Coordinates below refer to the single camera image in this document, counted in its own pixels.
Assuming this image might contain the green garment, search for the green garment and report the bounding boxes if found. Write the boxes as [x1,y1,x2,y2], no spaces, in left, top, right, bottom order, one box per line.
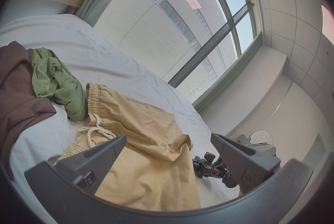
[30,48,86,122]

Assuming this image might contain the window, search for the window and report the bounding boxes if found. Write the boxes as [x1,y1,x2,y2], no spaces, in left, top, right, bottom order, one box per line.
[93,0,263,111]

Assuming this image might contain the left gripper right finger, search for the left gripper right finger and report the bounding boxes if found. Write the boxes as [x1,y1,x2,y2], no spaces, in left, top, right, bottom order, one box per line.
[210,133,281,195]

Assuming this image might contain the tan shorts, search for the tan shorts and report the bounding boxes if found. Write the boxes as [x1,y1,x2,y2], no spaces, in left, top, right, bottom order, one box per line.
[53,83,201,211]

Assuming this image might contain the bed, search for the bed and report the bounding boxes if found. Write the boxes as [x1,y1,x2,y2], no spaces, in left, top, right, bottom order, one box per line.
[0,0,243,218]

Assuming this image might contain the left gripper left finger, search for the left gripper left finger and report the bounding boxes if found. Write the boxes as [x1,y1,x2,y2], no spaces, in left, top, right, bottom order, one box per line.
[55,135,128,194]

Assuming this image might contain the brown garment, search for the brown garment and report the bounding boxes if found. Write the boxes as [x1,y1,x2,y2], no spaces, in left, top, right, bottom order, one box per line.
[0,41,57,182]

